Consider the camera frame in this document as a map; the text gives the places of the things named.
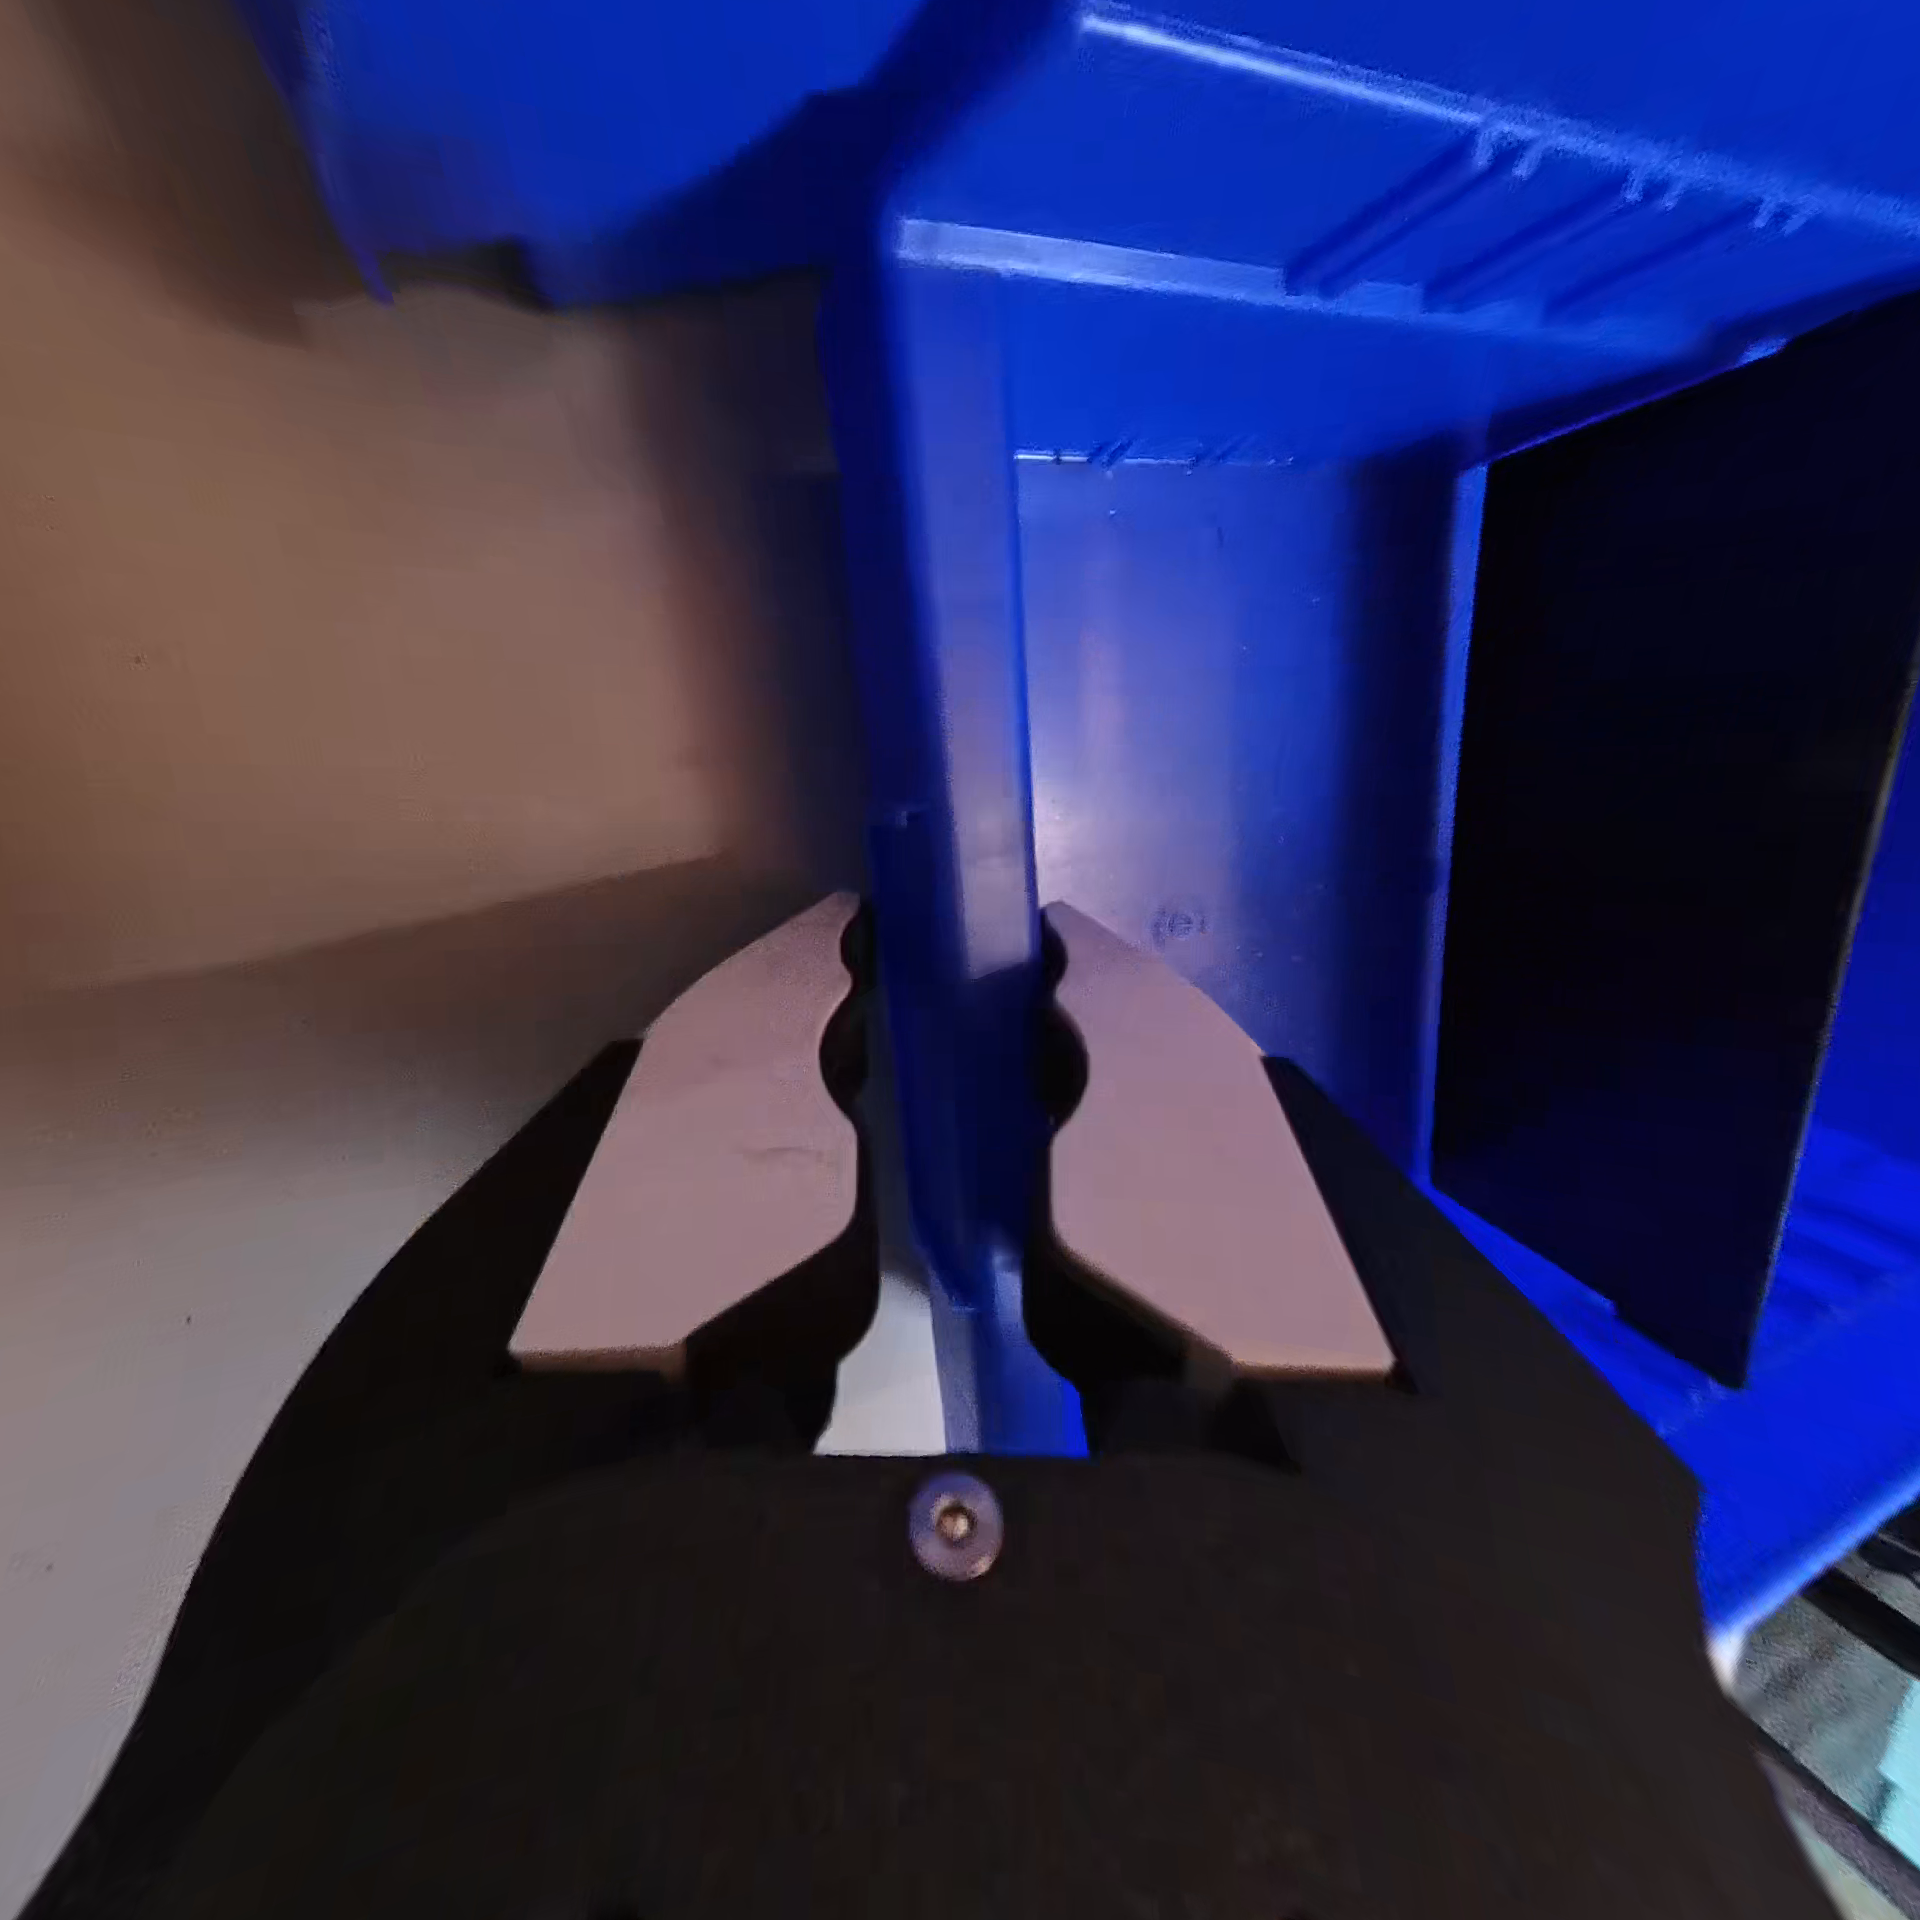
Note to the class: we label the blue plastic bin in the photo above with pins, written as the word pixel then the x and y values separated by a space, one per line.
pixel 1201 674

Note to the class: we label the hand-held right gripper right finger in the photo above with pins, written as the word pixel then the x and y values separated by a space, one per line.
pixel 1201 1200

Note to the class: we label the black bin divider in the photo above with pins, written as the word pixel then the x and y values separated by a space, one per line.
pixel 1651 824

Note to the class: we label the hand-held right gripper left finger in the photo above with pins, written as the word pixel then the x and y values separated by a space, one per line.
pixel 720 1170

